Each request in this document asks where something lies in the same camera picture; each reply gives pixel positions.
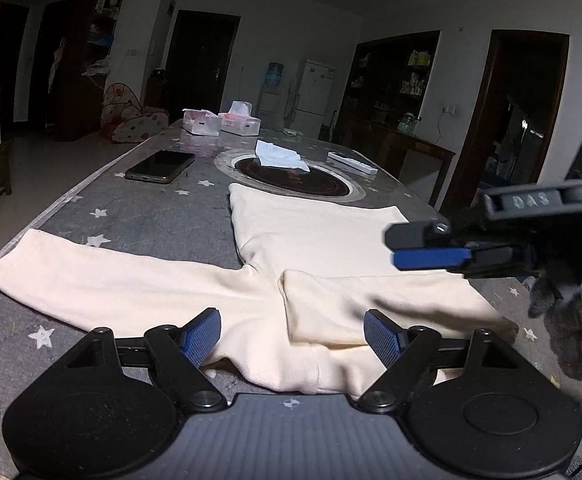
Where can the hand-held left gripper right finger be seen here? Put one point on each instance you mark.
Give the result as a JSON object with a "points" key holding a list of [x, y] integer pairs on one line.
{"points": [[383, 340]]}

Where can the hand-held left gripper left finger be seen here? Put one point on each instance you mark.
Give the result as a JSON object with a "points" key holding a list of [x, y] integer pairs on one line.
{"points": [[201, 340]]}

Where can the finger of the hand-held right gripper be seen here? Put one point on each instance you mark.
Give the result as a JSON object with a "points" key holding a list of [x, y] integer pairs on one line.
{"points": [[416, 235], [431, 259]]}

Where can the cream sweatshirt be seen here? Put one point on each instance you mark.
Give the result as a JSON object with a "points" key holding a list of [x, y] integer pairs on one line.
{"points": [[321, 230]]}

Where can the person's right hand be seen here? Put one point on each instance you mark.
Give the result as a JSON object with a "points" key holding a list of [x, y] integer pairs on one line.
{"points": [[576, 320]]}

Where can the wooden side table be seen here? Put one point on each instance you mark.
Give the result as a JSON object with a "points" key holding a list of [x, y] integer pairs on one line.
{"points": [[421, 147]]}

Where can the white flat remote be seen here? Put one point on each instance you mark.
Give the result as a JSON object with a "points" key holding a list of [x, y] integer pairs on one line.
{"points": [[353, 164]]}

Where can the round built-in hotplate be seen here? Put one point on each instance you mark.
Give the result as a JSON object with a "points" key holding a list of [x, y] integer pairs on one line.
{"points": [[321, 184]]}

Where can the glass kettle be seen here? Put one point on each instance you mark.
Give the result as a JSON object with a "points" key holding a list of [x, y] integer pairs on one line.
{"points": [[407, 123]]}

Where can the grey star-print tablecloth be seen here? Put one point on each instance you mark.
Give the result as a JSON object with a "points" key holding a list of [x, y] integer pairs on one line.
{"points": [[146, 220]]}

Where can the white paper tissue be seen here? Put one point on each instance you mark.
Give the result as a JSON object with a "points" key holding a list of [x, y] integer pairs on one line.
{"points": [[278, 156]]}

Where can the dark wooden shelf cabinet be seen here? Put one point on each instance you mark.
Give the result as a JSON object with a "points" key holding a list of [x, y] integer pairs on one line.
{"points": [[381, 75], [78, 85]]}

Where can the white refrigerator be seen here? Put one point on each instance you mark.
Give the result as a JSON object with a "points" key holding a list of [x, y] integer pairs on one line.
{"points": [[311, 100]]}

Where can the dark smartphone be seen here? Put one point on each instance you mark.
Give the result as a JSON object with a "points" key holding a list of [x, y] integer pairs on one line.
{"points": [[160, 166]]}

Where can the white water dispenser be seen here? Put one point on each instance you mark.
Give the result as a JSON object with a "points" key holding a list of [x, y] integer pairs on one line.
{"points": [[270, 107]]}

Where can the white pink tissue box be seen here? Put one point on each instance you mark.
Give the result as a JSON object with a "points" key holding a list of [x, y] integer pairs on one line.
{"points": [[241, 124]]}

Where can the blue water bottle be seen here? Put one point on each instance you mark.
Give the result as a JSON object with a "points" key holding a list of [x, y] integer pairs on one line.
{"points": [[274, 76]]}

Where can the small white tissue pack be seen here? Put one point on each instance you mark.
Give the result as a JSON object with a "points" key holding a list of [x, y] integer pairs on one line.
{"points": [[201, 122]]}

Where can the spotted play tent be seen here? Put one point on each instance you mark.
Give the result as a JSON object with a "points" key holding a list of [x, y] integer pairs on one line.
{"points": [[131, 120]]}

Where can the dark wooden stool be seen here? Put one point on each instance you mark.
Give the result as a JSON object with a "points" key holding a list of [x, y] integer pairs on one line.
{"points": [[2, 165]]}

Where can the dark wooden door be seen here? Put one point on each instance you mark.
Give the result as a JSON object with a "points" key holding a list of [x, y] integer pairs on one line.
{"points": [[196, 65]]}

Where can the hanging pink cloth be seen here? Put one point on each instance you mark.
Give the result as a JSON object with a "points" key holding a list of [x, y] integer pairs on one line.
{"points": [[58, 67]]}

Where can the white wall socket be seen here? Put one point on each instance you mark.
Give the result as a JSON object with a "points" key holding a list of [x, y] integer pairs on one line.
{"points": [[449, 110]]}

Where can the dark wooden door frame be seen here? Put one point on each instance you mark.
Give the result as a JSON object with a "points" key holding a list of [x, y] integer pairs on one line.
{"points": [[531, 33]]}

